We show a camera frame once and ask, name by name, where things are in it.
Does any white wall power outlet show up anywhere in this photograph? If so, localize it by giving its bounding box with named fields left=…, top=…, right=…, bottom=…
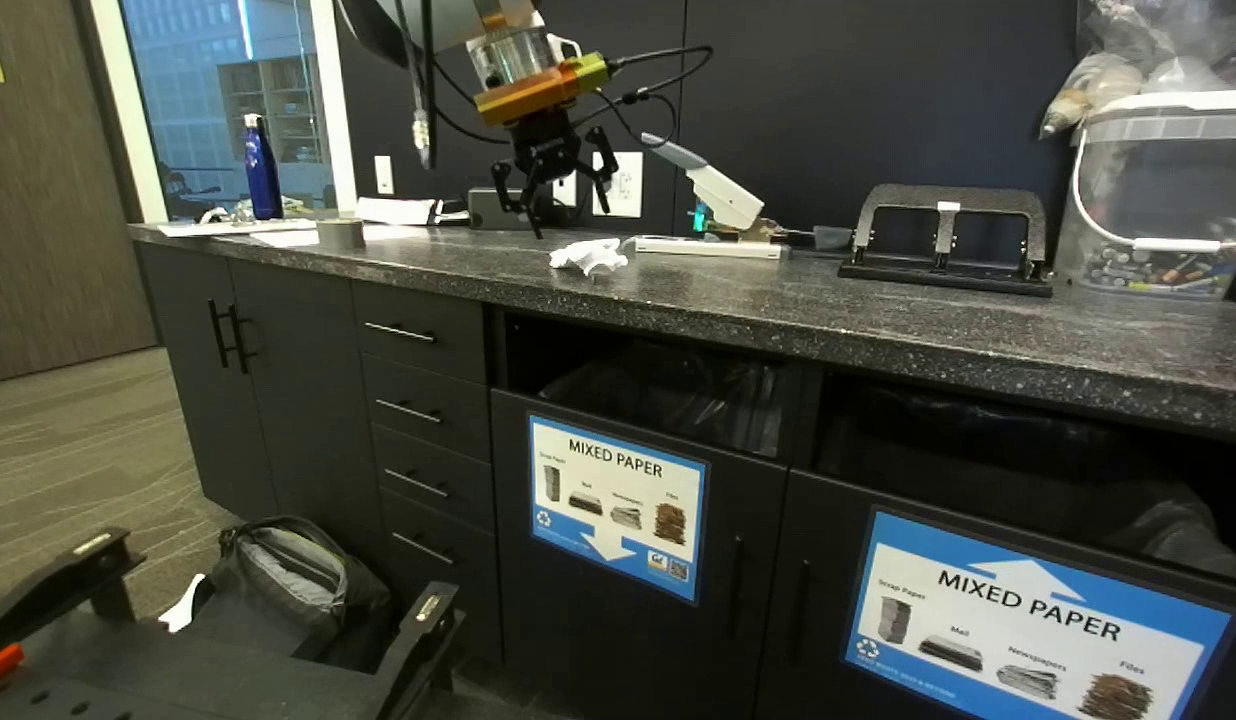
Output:
left=590, top=147, right=650, bottom=224

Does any blue sign upward arrow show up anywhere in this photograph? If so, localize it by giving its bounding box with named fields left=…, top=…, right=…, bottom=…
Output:
left=845, top=510, right=1236, bottom=720

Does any black power adapter box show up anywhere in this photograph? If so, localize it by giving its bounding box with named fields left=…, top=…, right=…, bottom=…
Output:
left=463, top=185, right=537, bottom=238

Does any white cloth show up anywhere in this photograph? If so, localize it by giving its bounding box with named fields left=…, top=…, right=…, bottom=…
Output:
left=547, top=231, right=637, bottom=283

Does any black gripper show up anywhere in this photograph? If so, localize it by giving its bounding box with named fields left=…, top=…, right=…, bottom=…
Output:
left=491, top=102, right=625, bottom=239

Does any black bin cabinet door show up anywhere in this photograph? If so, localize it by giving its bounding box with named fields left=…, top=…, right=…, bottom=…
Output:
left=753, top=464, right=1236, bottom=720
left=490, top=383, right=795, bottom=720

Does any black grey backpack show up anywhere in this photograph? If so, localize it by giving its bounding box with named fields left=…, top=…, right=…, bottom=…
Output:
left=194, top=514, right=401, bottom=676

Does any black cable metal plug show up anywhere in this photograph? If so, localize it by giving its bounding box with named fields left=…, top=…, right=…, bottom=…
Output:
left=390, top=0, right=439, bottom=174

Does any white paper scrap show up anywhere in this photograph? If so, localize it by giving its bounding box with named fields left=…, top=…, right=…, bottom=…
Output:
left=152, top=570, right=213, bottom=640

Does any white spray bottle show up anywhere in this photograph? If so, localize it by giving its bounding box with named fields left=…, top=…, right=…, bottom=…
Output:
left=637, top=128, right=782, bottom=248

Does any blue water bottle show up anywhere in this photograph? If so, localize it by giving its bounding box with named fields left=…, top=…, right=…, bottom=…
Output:
left=241, top=107, right=287, bottom=224

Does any clear plastic bag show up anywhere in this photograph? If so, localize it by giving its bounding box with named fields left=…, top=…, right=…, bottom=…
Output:
left=1036, top=0, right=1236, bottom=137

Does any clear plastic storage container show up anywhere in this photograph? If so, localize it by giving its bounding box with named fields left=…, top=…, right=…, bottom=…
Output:
left=1053, top=88, right=1236, bottom=300

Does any black drawer silver handle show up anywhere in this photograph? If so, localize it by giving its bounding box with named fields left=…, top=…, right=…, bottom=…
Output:
left=357, top=355, right=496, bottom=464
left=363, top=422, right=502, bottom=535
left=367, top=494, right=505, bottom=676
left=352, top=279, right=496, bottom=394

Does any white paper sheet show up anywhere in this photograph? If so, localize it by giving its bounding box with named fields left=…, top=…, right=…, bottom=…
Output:
left=152, top=218, right=268, bottom=243
left=241, top=224, right=327, bottom=253

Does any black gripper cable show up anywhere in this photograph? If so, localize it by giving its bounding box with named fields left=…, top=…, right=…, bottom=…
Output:
left=561, top=42, right=722, bottom=152

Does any blue sign downward arrow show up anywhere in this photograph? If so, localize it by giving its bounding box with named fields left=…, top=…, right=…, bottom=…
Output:
left=525, top=410, right=713, bottom=610

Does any flat white box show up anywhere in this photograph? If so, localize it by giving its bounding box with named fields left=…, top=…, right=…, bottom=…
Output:
left=352, top=192, right=447, bottom=231

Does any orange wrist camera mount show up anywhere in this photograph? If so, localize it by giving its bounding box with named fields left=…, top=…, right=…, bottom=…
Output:
left=474, top=51, right=616, bottom=131

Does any white window frame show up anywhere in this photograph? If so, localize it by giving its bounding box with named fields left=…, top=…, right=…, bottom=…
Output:
left=85, top=0, right=363, bottom=231

